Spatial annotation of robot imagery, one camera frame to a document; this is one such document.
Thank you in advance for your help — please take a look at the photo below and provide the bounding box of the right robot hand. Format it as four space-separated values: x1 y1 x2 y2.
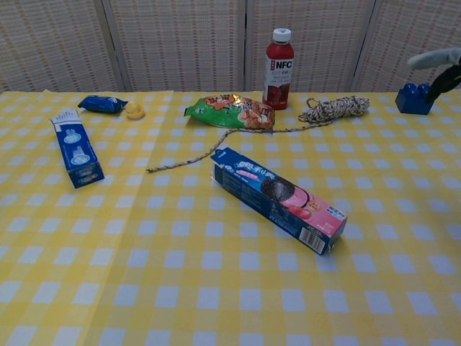
407 48 461 102

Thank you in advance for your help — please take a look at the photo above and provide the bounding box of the Oreo cookie pack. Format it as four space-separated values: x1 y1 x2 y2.
210 146 349 257

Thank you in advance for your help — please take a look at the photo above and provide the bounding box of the blue and white carton box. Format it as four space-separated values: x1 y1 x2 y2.
49 109 106 190

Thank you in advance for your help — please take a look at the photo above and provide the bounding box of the blue building block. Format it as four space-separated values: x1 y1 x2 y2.
394 82 435 116

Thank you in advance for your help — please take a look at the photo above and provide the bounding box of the red juice bottle white cap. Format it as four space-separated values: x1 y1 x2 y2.
261 28 295 111

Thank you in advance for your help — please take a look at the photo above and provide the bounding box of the green chips bag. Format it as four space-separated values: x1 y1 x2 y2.
184 93 276 131

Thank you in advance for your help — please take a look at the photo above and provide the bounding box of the beige woven folding screen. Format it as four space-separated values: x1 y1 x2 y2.
0 0 461 94

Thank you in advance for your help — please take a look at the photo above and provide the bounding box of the yellow round toy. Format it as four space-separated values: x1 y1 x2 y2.
125 100 146 120

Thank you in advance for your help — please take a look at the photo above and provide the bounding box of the yellow checkered tablecloth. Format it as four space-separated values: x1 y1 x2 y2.
0 90 461 346

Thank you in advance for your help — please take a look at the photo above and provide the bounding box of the blue snack packet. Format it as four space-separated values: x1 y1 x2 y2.
77 94 129 115

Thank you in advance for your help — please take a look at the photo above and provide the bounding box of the speckled white rope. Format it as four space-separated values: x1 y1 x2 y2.
146 95 371 173

